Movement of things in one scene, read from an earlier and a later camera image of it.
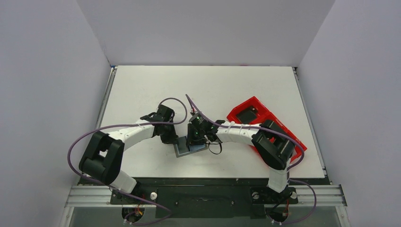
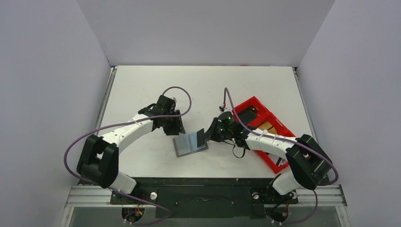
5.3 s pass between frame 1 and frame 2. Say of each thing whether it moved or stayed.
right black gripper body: moved
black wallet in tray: stayed
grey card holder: stayed
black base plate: stayed
